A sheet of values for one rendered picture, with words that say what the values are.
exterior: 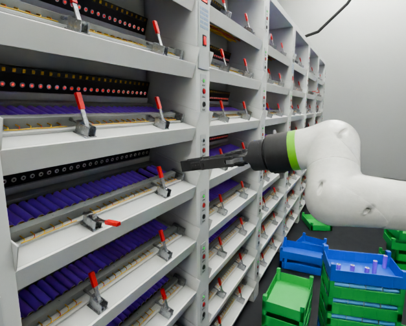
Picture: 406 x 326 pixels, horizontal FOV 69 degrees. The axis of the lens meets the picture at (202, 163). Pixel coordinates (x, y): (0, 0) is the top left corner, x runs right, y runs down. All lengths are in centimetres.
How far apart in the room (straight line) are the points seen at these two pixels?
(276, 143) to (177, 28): 54
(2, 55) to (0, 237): 39
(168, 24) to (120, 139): 50
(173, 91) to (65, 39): 48
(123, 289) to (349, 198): 58
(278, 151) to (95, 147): 39
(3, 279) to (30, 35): 39
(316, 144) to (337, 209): 15
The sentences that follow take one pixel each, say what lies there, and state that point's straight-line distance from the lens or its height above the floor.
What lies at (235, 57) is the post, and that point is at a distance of 169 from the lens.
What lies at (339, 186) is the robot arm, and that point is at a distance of 57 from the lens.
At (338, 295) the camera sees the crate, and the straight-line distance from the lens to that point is 156.
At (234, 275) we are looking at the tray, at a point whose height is 30.
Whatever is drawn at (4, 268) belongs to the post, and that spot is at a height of 91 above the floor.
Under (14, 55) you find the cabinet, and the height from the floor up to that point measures 127.
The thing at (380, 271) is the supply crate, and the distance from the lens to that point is 168.
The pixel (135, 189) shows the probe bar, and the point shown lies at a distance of 85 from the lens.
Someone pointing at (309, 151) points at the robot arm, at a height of 107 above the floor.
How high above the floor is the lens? 115
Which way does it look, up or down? 11 degrees down
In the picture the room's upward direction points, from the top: straight up
